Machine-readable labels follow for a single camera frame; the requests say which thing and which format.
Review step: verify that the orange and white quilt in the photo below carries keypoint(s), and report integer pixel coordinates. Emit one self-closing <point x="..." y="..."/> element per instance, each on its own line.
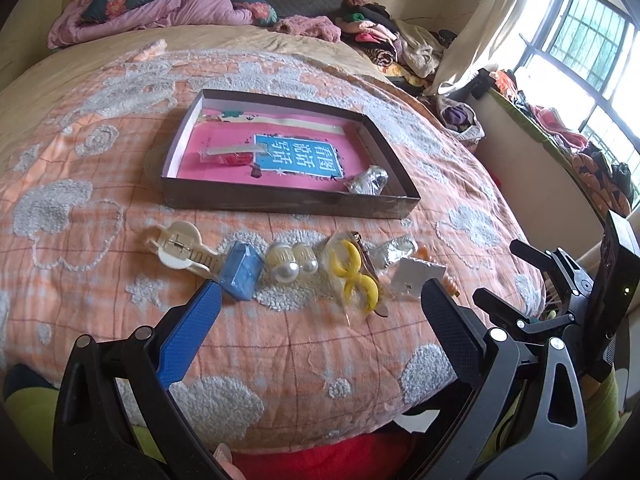
<point x="294" y="367"/>

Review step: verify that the small blue box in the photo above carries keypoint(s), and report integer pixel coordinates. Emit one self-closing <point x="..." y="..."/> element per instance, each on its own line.
<point x="241" y="271"/>

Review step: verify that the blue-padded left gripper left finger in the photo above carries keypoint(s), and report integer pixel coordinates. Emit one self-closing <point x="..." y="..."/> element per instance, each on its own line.
<point x="182" y="331"/>

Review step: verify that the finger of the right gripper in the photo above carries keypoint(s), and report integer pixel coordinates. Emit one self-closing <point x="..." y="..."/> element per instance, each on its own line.
<point x="520" y="328"/>
<point x="535" y="259"/>

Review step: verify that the clear bag with dark jewelry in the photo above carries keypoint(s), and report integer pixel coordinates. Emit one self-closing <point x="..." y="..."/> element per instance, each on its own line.
<point x="369" y="182"/>

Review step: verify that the pink crumpled blanket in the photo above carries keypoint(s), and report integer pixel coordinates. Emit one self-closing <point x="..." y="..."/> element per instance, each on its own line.
<point x="69" y="28"/>

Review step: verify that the basket of clothes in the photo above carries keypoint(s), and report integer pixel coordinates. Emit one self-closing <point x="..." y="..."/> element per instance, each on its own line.
<point x="461" y="121"/>

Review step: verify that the white earring card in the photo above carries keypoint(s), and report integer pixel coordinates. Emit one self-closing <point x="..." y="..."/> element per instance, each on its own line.
<point x="410" y="274"/>

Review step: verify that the silver foil packet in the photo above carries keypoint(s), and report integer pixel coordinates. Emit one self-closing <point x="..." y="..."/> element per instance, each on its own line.
<point x="392" y="251"/>

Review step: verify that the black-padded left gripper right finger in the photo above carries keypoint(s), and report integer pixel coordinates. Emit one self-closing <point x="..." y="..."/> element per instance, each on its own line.
<point x="458" y="330"/>

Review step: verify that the pile of clothes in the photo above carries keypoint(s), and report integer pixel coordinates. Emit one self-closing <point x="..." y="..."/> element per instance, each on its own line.
<point x="408" y="55"/>

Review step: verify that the cream curtain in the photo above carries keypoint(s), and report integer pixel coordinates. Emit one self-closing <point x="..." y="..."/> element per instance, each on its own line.
<point x="484" y="33"/>

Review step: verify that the yellow hair clip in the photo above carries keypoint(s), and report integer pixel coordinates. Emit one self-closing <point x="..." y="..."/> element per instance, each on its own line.
<point x="346" y="265"/>

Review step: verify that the dusty pink fuzzy garment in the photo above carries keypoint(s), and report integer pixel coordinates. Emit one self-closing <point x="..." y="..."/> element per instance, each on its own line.
<point x="319" y="27"/>

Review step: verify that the barred window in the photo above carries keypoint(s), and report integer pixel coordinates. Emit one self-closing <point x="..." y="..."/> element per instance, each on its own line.
<point x="581" y="57"/>

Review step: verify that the shallow brown cardboard box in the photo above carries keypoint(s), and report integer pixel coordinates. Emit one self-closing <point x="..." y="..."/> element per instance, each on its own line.
<point x="397" y="200"/>

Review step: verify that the pearl earring pair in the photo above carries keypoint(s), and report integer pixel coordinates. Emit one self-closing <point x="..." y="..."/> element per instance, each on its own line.
<point x="286" y="263"/>

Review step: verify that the brown strap wristwatch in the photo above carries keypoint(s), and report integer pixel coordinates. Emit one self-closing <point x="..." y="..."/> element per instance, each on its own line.
<point x="366" y="268"/>

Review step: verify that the cream hair claw clip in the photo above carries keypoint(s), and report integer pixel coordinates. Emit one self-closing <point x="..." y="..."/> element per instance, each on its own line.
<point x="180" y="247"/>

